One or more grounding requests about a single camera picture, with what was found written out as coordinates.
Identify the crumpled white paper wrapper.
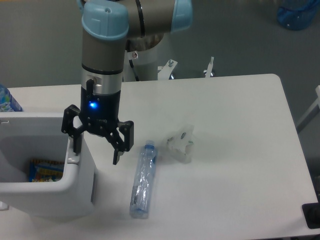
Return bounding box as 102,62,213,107
163,123,195,164

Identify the black device at table edge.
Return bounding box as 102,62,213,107
302,202,320,229

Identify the blue labelled bottle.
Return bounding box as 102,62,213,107
0,84,24,112

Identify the colourful snack packet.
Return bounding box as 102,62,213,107
28,158,65,183

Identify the white plastic trash can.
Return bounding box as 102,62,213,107
0,112,97,217

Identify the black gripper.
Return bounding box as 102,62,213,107
61,87,134,165

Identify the white frame at right edge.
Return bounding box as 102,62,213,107
296,85,320,134

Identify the large blue water jug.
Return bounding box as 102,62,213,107
276,0,320,31

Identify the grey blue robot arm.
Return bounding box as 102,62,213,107
61,0,193,164

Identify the crushed clear plastic bottle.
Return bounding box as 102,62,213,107
129,140,158,219

